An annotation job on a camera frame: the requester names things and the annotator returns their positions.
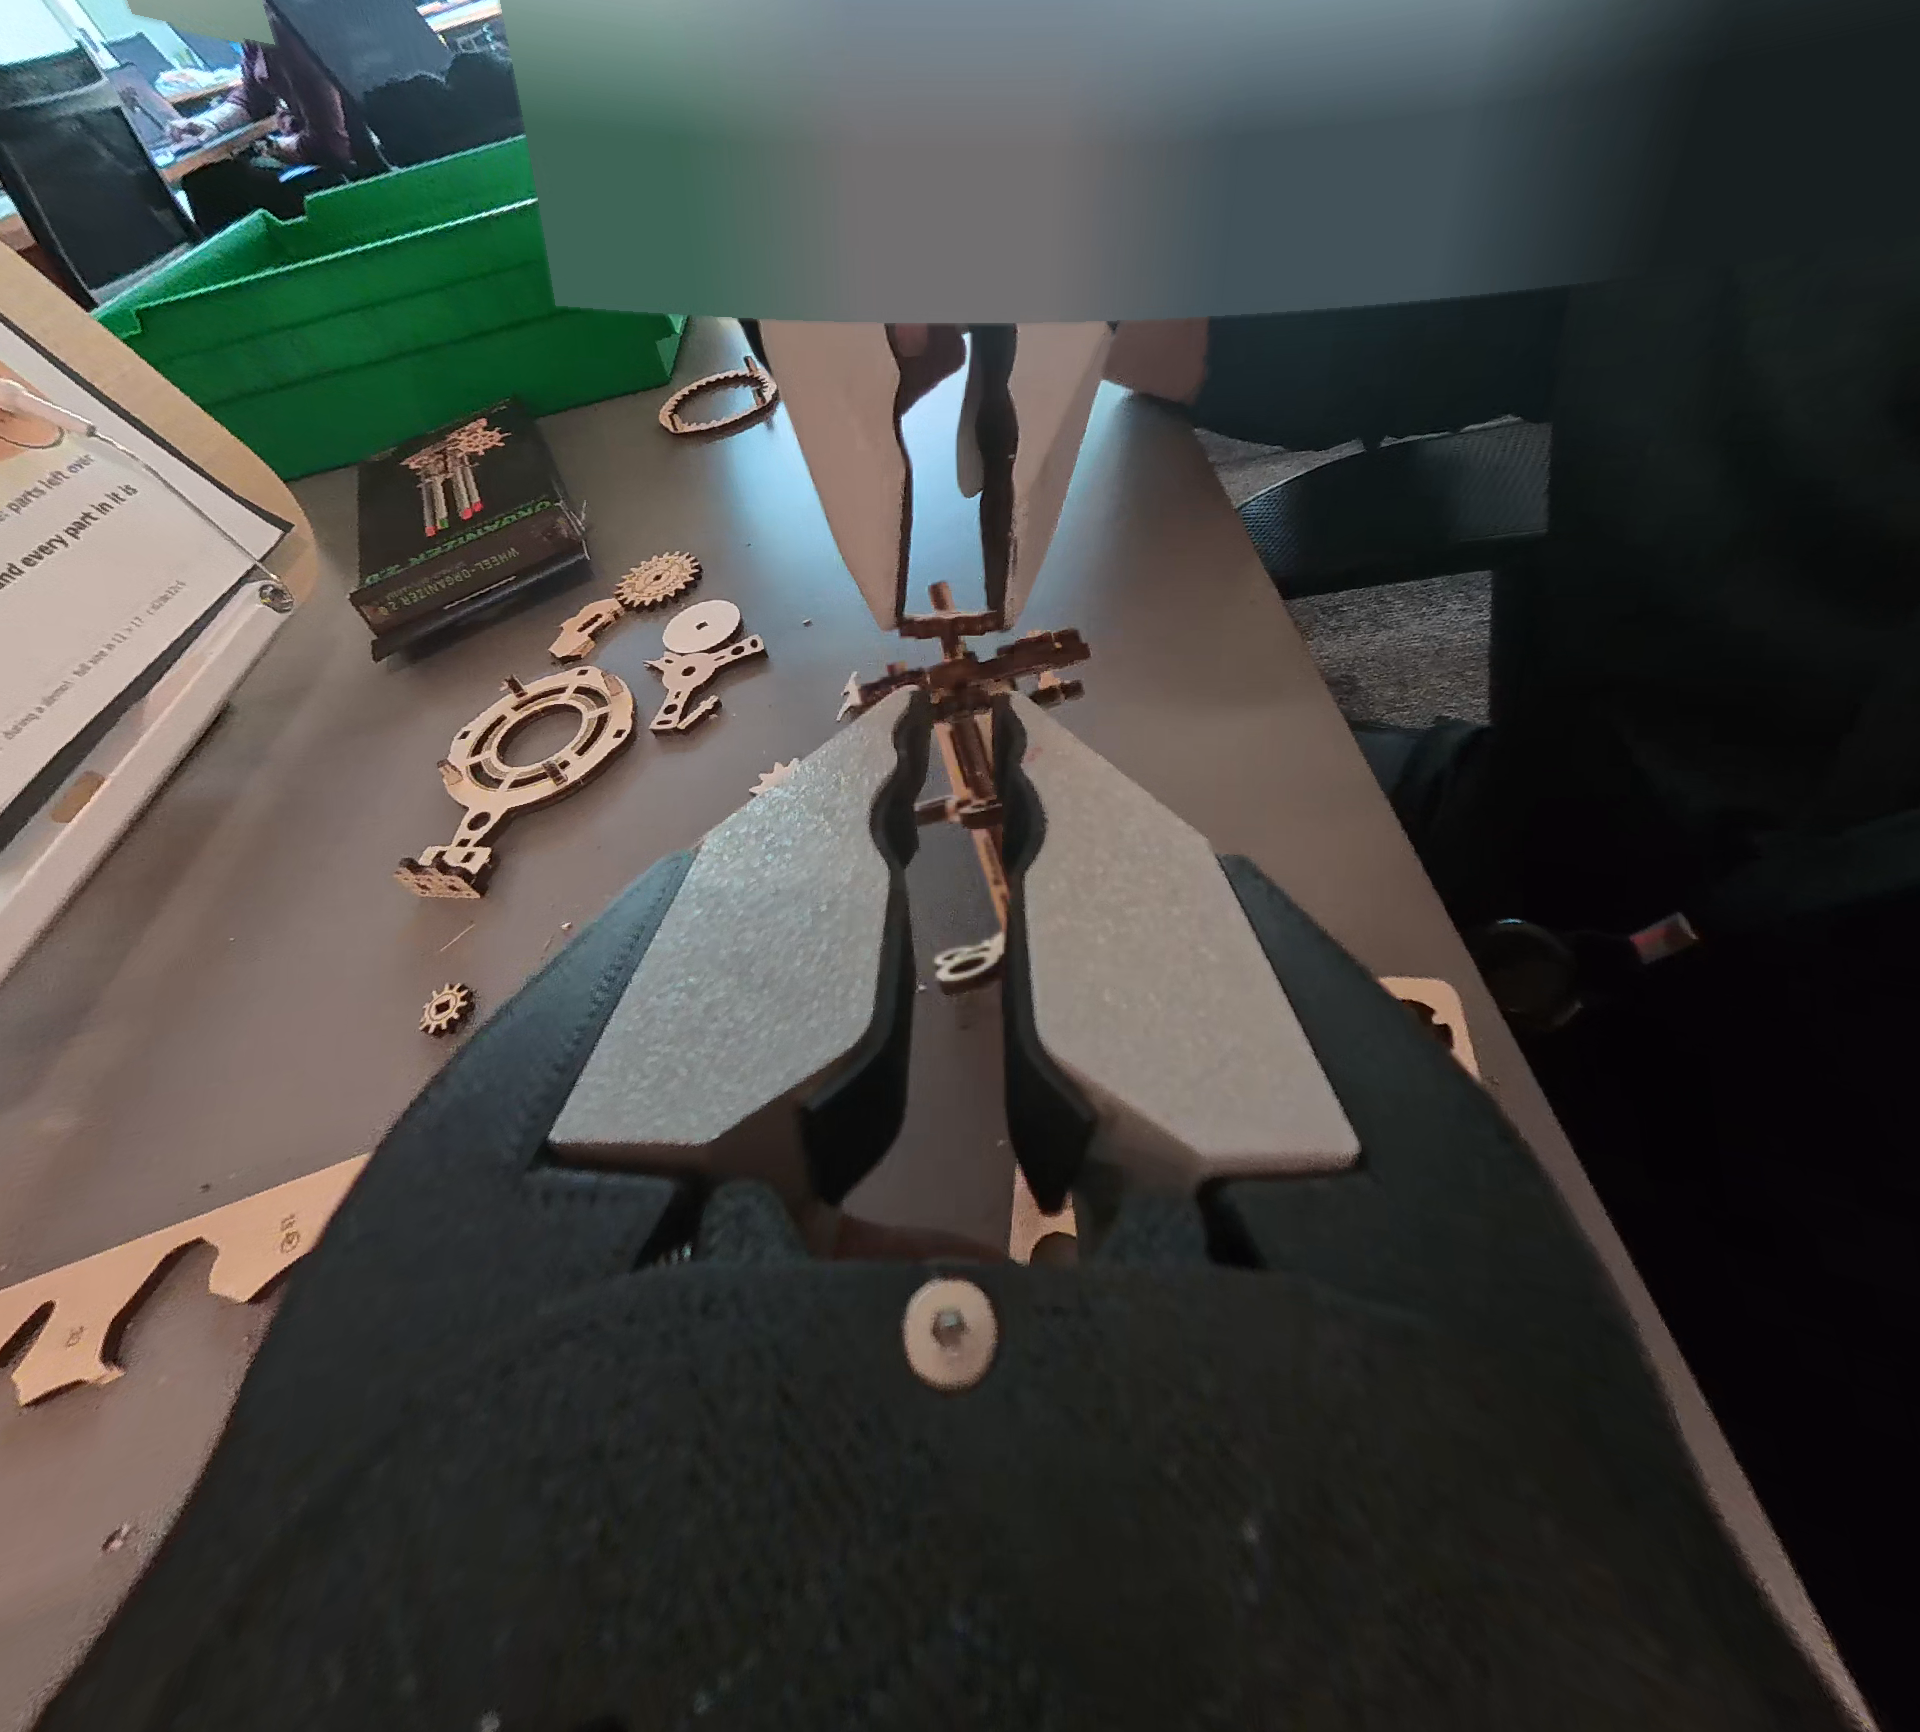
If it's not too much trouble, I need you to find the black model kit box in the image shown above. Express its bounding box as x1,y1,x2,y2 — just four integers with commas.
348,398,591,662

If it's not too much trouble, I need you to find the jagged wooden cut-out sheet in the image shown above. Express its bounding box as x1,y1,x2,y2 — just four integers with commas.
0,1153,374,1412

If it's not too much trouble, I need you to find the wooden ring gear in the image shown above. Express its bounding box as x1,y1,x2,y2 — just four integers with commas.
658,360,782,438

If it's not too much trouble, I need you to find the instruction sheet on stand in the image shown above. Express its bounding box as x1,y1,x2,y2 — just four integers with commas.
0,247,319,985

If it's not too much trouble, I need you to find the dark cloth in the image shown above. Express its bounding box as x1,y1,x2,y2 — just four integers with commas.
359,53,527,177

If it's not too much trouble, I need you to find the wire sheet clip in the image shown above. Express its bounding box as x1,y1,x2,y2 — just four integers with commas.
0,379,296,622

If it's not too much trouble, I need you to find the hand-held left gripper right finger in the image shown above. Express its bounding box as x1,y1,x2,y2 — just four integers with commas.
999,696,1369,1219

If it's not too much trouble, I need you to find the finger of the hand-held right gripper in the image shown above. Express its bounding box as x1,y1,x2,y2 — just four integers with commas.
953,319,1118,623
756,319,920,635

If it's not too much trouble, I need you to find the printed instruction sheet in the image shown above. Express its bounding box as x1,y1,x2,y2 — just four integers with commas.
0,314,295,834

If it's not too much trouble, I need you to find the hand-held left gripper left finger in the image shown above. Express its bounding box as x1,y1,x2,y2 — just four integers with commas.
546,688,920,1203

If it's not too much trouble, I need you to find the person's right hand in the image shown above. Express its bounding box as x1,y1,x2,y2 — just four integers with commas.
1108,319,1211,403

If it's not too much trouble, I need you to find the green plastic bin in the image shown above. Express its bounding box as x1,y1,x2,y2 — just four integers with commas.
92,136,690,481

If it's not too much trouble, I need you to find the wooden disc lever part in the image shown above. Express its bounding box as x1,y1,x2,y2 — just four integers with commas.
645,600,772,735

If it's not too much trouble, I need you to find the slotted wooden cut-out sheet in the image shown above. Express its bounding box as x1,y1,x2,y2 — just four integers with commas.
1010,974,1487,1267

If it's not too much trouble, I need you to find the wooden round frame part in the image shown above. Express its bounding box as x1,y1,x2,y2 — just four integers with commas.
394,668,638,903

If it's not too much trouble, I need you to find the wooden gear axle assembly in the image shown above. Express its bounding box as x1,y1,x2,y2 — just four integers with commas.
838,582,1091,992

